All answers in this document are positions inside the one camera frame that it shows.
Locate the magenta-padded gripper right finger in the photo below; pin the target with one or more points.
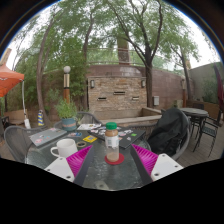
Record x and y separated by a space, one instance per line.
166 166

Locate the dark-trunk tree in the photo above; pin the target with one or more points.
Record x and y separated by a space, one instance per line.
149 86

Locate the wooden globe lamp post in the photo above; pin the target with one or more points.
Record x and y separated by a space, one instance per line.
67 86

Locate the black laptop with stickers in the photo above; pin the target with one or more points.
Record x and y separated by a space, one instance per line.
130 136

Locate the blue card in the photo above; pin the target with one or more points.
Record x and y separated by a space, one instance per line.
75 134

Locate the blue yellow striped cone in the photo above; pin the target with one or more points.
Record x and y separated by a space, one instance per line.
40 118

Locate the white ceramic mug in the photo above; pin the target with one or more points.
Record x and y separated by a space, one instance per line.
65 148

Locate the yellow card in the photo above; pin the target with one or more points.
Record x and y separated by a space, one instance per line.
89 138

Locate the round patio table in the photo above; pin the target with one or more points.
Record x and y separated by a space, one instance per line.
195 111

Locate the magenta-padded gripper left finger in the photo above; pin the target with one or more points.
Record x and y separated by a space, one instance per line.
60 168

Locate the green-capped coffee drink bottle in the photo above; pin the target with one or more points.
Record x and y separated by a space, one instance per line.
112 140

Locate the orange canopy tent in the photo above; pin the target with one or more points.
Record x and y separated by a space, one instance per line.
9 80

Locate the grey wicker patio chair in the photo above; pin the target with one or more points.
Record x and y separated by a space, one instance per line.
18 140
88 116
185 146

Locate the black jacket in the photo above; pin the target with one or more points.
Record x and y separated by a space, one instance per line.
168 131

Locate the grey wall utility box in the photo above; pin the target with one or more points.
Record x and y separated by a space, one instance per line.
156 100

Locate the grey laptop with stickers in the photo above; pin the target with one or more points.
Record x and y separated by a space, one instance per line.
48 136

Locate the black metal patio chair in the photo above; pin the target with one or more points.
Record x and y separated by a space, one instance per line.
210 128

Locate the wall lantern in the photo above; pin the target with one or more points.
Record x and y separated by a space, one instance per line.
143 83
92 83

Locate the potted green plant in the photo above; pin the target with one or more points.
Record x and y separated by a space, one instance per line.
66 111

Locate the white sticker sheet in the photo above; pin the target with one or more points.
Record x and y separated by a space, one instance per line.
88 126

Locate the leaning pale-trunk tree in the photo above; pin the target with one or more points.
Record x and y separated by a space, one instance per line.
40 86

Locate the flat round red coaster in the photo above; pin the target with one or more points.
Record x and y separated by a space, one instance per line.
121 159

